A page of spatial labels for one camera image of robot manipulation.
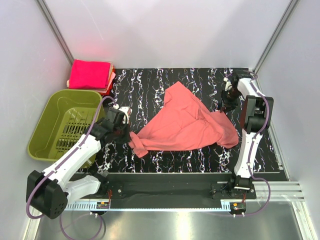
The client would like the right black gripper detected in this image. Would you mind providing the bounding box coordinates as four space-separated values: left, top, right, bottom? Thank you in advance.
219 88 241 114

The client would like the salmon pink t shirt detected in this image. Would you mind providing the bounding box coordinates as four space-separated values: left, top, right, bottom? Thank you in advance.
129 81 239 158

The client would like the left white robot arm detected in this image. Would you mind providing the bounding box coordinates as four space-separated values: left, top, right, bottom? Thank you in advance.
25 106 131 219

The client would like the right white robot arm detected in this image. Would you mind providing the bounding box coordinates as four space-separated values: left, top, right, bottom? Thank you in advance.
218 70 274 199

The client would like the stack of folded shirts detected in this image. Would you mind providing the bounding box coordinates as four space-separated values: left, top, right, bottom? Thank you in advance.
66 59 117 97

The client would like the black marble pattern mat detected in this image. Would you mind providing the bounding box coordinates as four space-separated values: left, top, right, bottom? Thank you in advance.
74 67 282 174

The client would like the olive green plastic basket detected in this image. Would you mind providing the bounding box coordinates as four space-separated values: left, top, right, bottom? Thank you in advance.
27 89 102 162

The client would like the folded magenta t shirt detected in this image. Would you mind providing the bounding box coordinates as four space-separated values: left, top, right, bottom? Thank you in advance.
68 59 112 90

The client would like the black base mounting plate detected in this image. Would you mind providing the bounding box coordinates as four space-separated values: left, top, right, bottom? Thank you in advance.
106 173 256 211

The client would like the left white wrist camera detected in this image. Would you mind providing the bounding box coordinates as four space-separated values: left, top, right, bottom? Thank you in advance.
113 104 132 124

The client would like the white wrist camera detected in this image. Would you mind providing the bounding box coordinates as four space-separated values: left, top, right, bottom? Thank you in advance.
113 104 132 124
223 77 233 92

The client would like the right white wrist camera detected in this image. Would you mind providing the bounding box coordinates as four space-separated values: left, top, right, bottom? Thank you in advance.
223 77 233 92

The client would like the aluminium frame rail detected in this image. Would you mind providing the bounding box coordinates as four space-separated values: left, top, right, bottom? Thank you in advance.
35 0 75 65

